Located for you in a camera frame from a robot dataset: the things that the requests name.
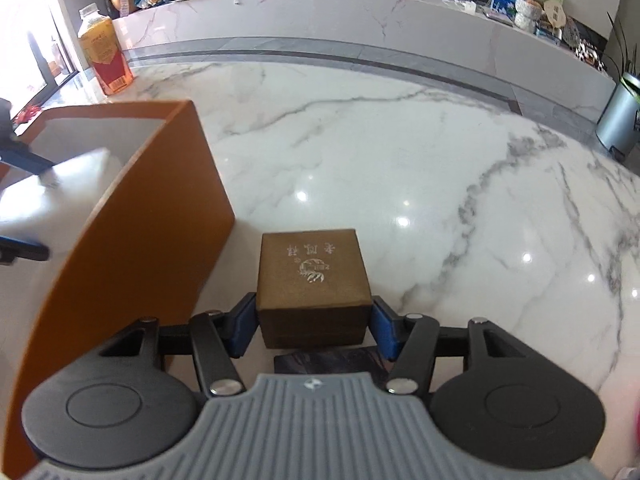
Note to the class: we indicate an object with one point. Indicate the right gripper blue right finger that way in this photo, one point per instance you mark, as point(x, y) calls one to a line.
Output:
point(386, 328)

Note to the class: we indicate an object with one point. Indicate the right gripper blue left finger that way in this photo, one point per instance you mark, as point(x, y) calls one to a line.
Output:
point(242, 325)

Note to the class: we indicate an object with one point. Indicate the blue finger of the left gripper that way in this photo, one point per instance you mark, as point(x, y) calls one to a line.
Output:
point(18, 155)
point(12, 249)

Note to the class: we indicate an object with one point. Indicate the brown square gift box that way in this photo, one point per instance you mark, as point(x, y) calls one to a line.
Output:
point(312, 290)

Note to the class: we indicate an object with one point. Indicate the black flat card holder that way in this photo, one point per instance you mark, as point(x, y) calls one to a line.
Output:
point(335, 361)

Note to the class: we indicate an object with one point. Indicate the orange storage box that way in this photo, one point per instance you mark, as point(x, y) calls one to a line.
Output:
point(134, 227)

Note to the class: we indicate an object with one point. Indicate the orange juice bottle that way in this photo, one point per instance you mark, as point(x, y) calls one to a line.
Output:
point(98, 41)

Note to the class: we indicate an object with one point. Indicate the white marble tv cabinet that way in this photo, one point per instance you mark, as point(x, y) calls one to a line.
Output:
point(426, 28)

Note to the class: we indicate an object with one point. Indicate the silver trash bin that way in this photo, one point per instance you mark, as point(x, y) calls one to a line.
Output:
point(618, 127)

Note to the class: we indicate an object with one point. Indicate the green potted plant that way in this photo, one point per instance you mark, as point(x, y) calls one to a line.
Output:
point(628, 62)

